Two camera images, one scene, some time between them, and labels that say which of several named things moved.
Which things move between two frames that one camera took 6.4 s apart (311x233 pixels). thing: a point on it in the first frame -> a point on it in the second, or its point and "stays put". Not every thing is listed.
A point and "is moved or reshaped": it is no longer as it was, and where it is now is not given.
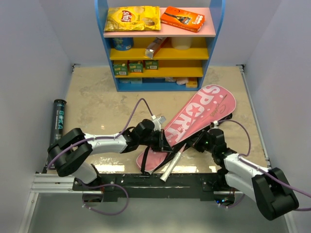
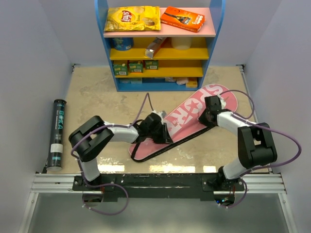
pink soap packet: x=181 y=81 stays put
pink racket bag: x=213 y=104 is moved or reshaped
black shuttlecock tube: x=58 y=120 stays put
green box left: x=120 y=69 stays put
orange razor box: x=183 y=19 stays put
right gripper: x=196 y=142 -> x=201 y=120
